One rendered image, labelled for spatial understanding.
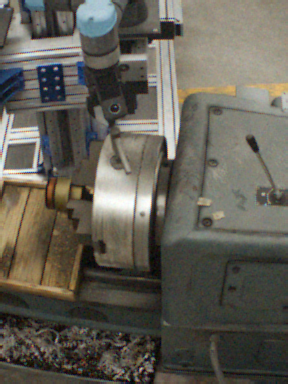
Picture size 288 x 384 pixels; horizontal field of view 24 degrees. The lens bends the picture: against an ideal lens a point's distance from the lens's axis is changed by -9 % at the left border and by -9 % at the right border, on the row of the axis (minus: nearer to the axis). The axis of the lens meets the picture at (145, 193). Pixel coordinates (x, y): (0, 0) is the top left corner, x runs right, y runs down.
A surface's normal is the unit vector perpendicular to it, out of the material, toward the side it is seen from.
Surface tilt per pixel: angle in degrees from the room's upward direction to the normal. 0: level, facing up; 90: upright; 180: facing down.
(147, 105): 0
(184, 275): 89
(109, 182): 25
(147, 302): 0
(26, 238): 0
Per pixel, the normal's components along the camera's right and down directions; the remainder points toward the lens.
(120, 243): -0.15, 0.55
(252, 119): -0.04, -0.62
